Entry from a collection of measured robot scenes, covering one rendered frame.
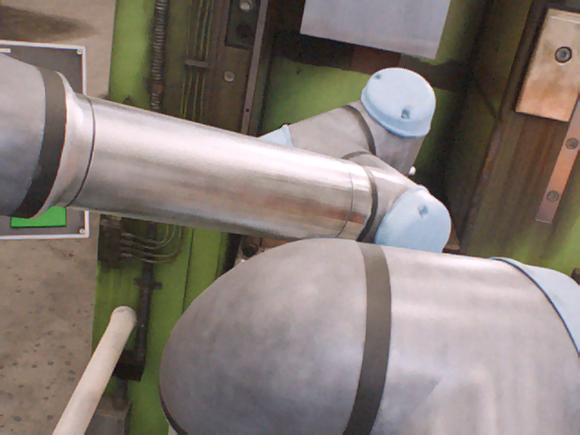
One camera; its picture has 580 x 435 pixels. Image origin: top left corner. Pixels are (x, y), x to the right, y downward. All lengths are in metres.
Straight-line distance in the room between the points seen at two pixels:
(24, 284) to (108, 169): 2.28
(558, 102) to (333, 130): 0.63
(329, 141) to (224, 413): 0.36
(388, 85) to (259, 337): 0.43
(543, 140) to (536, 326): 0.93
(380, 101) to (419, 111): 0.04
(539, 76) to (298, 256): 0.91
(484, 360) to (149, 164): 0.24
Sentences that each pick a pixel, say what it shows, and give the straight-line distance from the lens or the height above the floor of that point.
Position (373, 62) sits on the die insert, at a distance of 1.21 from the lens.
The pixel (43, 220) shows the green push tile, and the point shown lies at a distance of 1.09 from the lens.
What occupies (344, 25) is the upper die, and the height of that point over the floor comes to 1.29.
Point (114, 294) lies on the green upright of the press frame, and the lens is 1.50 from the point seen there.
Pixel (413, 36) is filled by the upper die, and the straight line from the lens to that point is 1.10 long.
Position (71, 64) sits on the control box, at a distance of 1.13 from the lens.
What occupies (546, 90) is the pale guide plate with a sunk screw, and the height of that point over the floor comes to 1.23.
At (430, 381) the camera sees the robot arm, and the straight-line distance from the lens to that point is 0.39.
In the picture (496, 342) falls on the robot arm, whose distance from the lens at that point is 0.40.
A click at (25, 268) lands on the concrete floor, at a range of 2.83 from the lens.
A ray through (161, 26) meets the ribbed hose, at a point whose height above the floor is 1.21.
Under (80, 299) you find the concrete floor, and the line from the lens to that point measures 2.67.
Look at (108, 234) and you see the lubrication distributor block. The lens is 1.40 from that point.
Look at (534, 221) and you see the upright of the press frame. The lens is 1.39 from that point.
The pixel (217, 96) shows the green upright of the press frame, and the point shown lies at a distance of 1.29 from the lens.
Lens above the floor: 1.50
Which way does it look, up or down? 27 degrees down
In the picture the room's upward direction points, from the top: 11 degrees clockwise
